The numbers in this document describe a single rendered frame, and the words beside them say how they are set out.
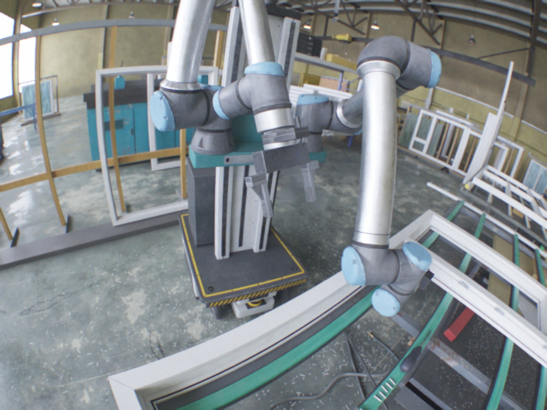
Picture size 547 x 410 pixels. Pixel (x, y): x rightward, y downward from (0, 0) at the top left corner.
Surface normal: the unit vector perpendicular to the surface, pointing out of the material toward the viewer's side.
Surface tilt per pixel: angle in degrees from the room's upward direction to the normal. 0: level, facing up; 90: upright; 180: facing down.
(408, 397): 0
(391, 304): 96
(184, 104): 100
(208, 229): 90
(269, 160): 67
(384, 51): 60
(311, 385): 0
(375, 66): 111
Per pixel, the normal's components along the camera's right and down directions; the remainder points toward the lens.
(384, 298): -0.80, 0.29
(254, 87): -0.65, 0.30
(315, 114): 0.04, 0.50
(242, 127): 0.43, 0.50
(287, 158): 0.54, 0.10
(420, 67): 0.00, 0.74
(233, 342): 0.14, -0.86
